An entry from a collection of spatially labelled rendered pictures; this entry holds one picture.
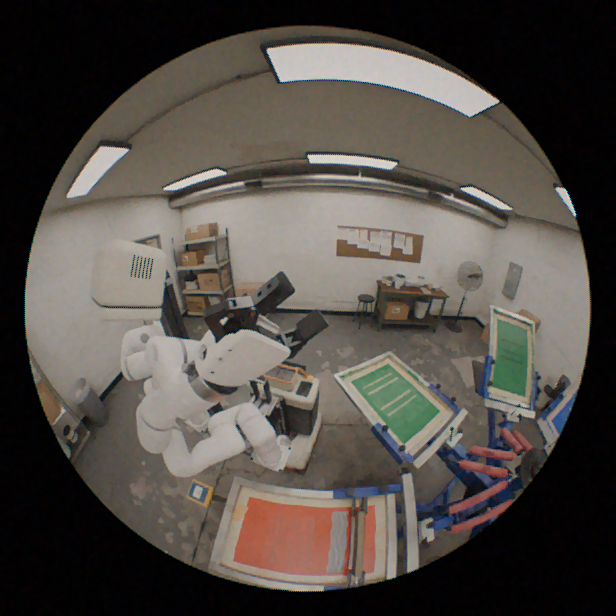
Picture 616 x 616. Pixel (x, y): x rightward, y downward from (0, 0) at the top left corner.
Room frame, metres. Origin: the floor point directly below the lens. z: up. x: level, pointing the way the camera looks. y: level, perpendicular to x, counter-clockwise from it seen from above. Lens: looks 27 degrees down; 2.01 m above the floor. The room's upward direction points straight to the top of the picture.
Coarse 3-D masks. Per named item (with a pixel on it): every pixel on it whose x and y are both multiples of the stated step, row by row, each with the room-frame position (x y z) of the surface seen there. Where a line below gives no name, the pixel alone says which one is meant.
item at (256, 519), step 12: (252, 504) 0.01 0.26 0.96; (264, 504) 0.02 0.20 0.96; (276, 504) 0.03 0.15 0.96; (288, 504) 0.03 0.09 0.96; (252, 516) -0.06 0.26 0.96; (264, 516) -0.05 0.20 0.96; (324, 516) -0.03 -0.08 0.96; (348, 516) -0.05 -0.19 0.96; (372, 516) -0.07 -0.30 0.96; (252, 528) -0.13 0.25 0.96; (264, 528) -0.12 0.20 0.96; (324, 528) -0.10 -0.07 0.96; (348, 528) -0.12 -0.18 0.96; (372, 528) -0.14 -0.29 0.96; (324, 540) -0.17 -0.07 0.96; (348, 540) -0.19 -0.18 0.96
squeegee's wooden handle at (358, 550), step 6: (360, 516) -0.05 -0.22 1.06; (360, 522) -0.08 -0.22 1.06; (360, 528) -0.11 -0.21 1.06; (354, 534) -0.15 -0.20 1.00; (360, 534) -0.14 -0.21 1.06; (354, 540) -0.18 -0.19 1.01; (360, 540) -0.18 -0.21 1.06; (354, 546) -0.21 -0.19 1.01; (360, 546) -0.21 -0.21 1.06; (354, 552) -0.25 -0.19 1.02; (360, 552) -0.24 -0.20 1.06; (354, 558) -0.28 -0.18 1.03; (360, 558) -0.27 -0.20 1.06; (354, 564) -0.31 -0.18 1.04; (360, 564) -0.31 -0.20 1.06; (354, 570) -0.34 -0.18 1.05; (360, 570) -0.34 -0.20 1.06; (354, 576) -0.37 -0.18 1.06
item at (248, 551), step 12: (240, 540) -0.21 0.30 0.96; (252, 540) -0.20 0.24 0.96; (264, 540) -0.19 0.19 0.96; (372, 540) -0.21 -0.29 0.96; (240, 552) -0.29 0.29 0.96; (252, 552) -0.27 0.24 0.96; (312, 552) -0.24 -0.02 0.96; (324, 552) -0.24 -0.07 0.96; (348, 552) -0.26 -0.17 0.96; (372, 552) -0.28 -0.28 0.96; (252, 564) -0.35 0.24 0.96; (264, 564) -0.33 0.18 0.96; (276, 564) -0.32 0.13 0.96; (312, 564) -0.31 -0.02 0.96; (324, 564) -0.32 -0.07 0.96; (348, 564) -0.33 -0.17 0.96; (372, 564) -0.36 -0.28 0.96
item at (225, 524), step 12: (240, 480) 0.13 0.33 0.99; (276, 492) 0.09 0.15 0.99; (288, 492) 0.10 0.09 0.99; (300, 492) 0.10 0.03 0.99; (312, 492) 0.10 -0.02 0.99; (324, 492) 0.10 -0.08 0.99; (228, 504) -0.02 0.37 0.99; (228, 516) -0.09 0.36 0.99; (228, 528) -0.16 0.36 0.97; (216, 540) -0.25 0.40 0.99; (396, 540) -0.24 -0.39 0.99; (216, 552) -0.32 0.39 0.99; (396, 552) -0.31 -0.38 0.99; (216, 564) -0.39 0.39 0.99; (240, 576) -0.43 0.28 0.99; (252, 576) -0.41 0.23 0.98; (288, 588) -0.46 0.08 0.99; (300, 588) -0.45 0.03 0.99; (312, 588) -0.45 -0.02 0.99
